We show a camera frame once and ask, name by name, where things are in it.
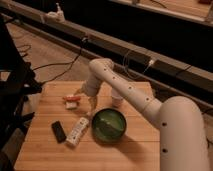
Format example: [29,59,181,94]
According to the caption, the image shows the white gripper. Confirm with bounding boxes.
[74,79,101,115]

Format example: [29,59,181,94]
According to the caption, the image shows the white squeeze bottle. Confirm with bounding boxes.
[66,117,89,147]

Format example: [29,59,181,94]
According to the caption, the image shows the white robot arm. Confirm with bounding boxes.
[77,58,210,171]

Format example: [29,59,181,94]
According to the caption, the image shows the black tripod stand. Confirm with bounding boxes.
[0,14,42,171]

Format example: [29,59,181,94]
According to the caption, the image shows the orange carrot toy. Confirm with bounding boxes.
[63,96,81,102]

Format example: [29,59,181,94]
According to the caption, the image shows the white small block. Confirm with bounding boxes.
[66,102,78,109]

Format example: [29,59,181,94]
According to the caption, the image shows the green bowl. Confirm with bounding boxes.
[92,108,127,143]

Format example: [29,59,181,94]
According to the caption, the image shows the black phone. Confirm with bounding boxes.
[51,121,66,143]

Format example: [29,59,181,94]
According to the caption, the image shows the black floor cable left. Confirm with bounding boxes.
[16,37,90,84]

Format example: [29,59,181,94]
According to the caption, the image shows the white object on rail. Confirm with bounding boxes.
[46,4,65,22]

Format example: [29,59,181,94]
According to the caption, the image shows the grey metal rail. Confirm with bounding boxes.
[0,0,213,114]

